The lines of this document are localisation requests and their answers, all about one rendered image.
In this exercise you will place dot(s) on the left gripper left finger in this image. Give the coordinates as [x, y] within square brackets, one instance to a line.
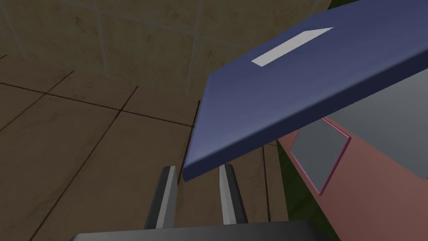
[166, 201]

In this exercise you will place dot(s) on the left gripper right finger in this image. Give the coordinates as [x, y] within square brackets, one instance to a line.
[230, 197]

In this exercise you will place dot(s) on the blue table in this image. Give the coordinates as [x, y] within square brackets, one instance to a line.
[284, 90]

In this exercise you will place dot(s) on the pink cabinet with grey panel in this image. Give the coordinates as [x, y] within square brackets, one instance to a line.
[361, 187]

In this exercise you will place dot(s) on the pale grey flat bar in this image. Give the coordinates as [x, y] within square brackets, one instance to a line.
[291, 47]

